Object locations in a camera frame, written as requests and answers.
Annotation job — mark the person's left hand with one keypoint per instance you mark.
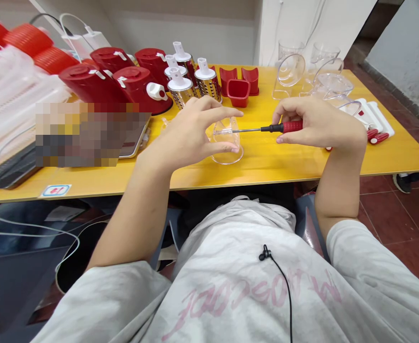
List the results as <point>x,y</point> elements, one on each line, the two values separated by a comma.
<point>181,139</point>

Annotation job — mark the person's right hand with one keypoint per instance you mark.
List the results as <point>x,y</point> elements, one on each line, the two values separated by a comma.
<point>323,125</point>

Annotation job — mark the clear plastic grater housing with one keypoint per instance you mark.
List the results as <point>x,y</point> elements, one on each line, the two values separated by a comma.
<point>290,68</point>
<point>350,107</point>
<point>332,87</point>
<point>227,157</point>
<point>325,59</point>

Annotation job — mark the small clear plastic part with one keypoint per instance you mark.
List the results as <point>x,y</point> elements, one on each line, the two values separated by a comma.
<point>164,121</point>

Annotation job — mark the metal tray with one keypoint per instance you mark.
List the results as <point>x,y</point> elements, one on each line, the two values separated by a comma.
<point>138,139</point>

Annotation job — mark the steel grater drum white cap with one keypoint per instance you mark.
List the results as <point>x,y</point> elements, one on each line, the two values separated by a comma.
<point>182,59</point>
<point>207,82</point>
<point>182,91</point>
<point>173,71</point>

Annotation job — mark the red cylindrical grater base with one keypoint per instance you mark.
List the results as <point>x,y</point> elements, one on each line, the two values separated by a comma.
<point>138,89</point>
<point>88,84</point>
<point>111,59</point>
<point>152,64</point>

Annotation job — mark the red plastic pusher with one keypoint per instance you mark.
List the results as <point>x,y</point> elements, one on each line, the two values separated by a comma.
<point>228,80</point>
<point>250,78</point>
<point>238,93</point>

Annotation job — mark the blue grey chair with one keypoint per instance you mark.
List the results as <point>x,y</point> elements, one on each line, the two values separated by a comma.
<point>309,214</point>

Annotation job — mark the white power adapter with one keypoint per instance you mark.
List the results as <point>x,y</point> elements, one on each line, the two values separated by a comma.
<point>74,44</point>
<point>97,39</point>

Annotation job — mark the white blue table sticker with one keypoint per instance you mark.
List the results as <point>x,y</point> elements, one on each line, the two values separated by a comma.
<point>56,190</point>

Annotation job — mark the person's body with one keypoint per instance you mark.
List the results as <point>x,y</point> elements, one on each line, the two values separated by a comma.
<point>252,286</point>

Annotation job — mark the black flat device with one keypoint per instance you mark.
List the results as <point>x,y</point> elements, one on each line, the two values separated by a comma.
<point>11,171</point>

